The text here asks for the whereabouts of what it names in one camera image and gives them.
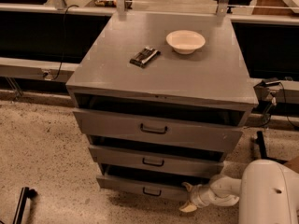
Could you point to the black metal stand right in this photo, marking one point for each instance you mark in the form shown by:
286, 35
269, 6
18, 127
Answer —
261, 144

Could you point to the black clamp device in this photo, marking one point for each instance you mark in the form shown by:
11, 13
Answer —
267, 89

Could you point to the black snack packet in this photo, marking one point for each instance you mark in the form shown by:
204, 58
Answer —
142, 58

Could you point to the grey drawer cabinet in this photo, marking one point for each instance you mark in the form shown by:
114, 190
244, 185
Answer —
211, 85

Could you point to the grey top drawer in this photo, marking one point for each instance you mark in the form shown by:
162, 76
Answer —
171, 132

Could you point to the white bowl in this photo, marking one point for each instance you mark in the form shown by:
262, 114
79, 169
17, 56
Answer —
185, 41

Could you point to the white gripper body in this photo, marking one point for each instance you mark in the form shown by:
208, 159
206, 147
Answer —
197, 194

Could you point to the wooden board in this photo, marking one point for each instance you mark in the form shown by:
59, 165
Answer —
293, 164

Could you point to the black metal leg left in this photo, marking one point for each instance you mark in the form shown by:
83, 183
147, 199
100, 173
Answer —
26, 193

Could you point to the grey bottom drawer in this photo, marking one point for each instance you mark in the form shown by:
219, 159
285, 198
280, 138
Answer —
147, 183

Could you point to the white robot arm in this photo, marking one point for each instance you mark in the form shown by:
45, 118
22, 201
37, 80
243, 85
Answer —
267, 193

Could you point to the grey drawer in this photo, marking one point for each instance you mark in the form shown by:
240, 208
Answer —
147, 183
155, 162
171, 132

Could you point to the grey middle drawer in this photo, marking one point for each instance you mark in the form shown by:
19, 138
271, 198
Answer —
155, 162

